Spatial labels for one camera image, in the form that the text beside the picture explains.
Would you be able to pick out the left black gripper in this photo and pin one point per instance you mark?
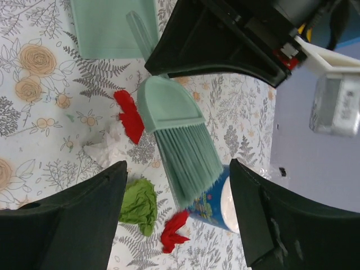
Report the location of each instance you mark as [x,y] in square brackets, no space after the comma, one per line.
[327,23]

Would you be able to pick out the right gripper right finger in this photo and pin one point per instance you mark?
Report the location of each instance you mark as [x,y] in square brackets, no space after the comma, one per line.
[282,230]

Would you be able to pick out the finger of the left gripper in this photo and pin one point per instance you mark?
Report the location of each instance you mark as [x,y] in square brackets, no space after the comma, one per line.
[206,37]

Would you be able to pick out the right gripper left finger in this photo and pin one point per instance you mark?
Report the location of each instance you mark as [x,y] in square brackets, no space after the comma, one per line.
[72,229]

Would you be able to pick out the white paper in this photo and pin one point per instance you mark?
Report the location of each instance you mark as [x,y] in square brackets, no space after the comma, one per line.
[110,150]

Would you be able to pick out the green hand brush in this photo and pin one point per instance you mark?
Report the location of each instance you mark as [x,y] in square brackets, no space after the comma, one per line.
[190,160]

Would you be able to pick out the red paper scrap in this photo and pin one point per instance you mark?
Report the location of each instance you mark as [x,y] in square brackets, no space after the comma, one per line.
[129,116]
[170,237]

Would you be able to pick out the green dustpan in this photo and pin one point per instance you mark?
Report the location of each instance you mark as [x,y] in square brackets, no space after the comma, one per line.
[102,30]

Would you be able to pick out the green crumpled paper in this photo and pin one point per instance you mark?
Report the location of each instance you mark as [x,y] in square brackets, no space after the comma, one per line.
[139,206]

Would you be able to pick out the white toilet roll blue wrap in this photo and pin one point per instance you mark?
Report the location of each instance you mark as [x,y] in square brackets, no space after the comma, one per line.
[216,206]

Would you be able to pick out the red paper scrap top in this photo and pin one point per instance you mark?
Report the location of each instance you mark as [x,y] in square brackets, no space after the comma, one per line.
[170,237]

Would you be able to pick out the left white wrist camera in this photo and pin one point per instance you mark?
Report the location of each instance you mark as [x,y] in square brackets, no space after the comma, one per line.
[335,109]

